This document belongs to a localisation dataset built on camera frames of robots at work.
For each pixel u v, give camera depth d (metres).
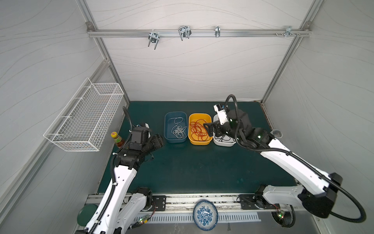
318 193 0.40
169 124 1.06
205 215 0.70
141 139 0.54
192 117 1.04
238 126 0.49
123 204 0.44
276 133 0.87
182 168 0.87
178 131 0.99
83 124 0.68
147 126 0.70
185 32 0.77
